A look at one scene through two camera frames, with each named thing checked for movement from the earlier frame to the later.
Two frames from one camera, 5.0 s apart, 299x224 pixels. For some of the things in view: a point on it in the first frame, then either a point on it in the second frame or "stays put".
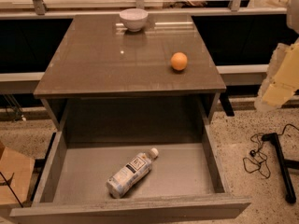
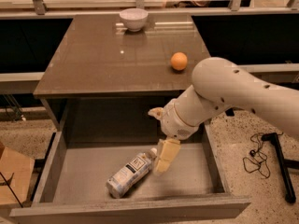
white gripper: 293,13 -> 175,119
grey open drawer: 187,180 stays put
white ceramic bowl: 134,19 stays put
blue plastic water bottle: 133,171 stays put
